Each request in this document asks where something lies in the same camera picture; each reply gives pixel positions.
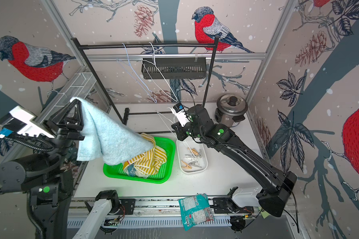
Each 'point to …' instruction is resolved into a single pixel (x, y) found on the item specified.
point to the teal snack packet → (195, 209)
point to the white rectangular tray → (183, 149)
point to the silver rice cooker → (231, 108)
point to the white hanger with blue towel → (173, 123)
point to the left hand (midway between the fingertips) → (81, 99)
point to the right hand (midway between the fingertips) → (173, 123)
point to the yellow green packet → (265, 214)
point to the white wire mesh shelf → (83, 85)
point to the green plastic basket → (117, 172)
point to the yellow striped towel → (148, 163)
